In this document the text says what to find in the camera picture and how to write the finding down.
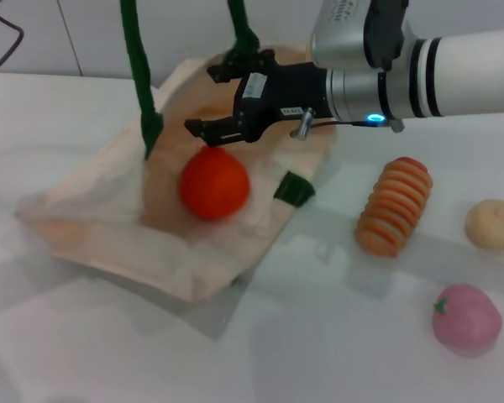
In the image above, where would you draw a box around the wrist plug and cable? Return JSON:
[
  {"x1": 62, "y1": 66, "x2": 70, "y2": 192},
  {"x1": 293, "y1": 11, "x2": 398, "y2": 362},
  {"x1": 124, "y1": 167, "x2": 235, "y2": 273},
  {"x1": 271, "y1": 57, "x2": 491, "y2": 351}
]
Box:
[
  {"x1": 0, "y1": 8, "x2": 25, "y2": 80},
  {"x1": 291, "y1": 107, "x2": 404, "y2": 139}
]

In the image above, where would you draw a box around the right wrist plug and cable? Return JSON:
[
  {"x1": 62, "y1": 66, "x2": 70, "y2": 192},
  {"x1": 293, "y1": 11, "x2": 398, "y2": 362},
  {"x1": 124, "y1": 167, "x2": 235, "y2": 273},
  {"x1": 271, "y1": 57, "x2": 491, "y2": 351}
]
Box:
[{"x1": 291, "y1": 107, "x2": 404, "y2": 139}]

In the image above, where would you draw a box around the left wrist plug and cable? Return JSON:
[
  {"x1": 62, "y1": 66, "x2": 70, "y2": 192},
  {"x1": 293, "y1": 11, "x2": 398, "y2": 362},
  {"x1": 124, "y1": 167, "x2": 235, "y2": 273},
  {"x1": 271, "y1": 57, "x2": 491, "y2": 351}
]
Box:
[{"x1": 0, "y1": 8, "x2": 25, "y2": 80}]

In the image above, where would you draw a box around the striped orange bread roll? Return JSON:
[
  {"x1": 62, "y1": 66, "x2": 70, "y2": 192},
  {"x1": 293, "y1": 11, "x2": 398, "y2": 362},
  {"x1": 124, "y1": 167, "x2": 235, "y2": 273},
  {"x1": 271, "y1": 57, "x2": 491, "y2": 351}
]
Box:
[{"x1": 354, "y1": 156, "x2": 434, "y2": 258}]

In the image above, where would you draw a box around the pink peach with green leaf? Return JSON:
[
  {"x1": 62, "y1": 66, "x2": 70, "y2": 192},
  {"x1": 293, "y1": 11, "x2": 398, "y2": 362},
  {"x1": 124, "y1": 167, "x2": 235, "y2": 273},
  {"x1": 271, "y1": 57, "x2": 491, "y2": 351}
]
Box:
[{"x1": 431, "y1": 283, "x2": 503, "y2": 359}]

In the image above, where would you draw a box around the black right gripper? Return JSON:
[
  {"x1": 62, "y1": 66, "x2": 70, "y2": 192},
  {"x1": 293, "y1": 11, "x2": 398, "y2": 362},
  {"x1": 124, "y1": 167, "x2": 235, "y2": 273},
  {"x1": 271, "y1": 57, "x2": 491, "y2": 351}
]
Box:
[{"x1": 184, "y1": 49, "x2": 333, "y2": 148}]

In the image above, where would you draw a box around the orange fruit with stem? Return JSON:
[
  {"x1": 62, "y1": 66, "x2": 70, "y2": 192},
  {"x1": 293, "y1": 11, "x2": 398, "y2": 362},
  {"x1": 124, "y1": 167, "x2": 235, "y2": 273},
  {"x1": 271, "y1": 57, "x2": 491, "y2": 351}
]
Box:
[{"x1": 179, "y1": 146, "x2": 251, "y2": 222}]

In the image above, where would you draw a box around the round beige bun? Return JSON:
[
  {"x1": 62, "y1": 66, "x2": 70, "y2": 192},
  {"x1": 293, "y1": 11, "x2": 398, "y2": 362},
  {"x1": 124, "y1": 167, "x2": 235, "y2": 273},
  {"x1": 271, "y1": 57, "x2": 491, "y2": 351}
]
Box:
[{"x1": 464, "y1": 199, "x2": 504, "y2": 257}]

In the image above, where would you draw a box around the cream handbag with green handles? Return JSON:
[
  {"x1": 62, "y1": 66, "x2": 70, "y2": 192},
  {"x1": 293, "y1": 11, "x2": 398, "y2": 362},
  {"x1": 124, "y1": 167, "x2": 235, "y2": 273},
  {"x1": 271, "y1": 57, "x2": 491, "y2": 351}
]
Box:
[{"x1": 16, "y1": 0, "x2": 339, "y2": 304}]

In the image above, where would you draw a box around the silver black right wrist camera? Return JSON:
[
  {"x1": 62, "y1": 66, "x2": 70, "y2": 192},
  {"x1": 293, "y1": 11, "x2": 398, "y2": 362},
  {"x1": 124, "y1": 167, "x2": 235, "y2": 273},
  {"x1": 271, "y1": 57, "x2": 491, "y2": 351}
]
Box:
[{"x1": 309, "y1": 0, "x2": 421, "y2": 71}]

